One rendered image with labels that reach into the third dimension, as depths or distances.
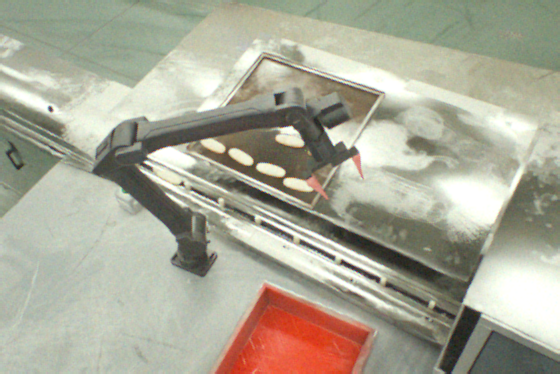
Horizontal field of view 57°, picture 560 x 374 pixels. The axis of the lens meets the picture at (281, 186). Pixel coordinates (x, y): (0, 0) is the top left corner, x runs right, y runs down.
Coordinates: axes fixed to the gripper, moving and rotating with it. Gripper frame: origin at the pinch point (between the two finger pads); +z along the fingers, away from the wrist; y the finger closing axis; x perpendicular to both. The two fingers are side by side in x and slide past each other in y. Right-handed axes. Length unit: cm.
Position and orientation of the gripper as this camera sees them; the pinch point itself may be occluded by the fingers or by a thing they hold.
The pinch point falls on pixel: (343, 185)
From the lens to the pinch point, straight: 124.5
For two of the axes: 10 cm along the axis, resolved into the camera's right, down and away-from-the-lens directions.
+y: -8.6, 5.0, 1.1
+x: 0.8, 3.5, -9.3
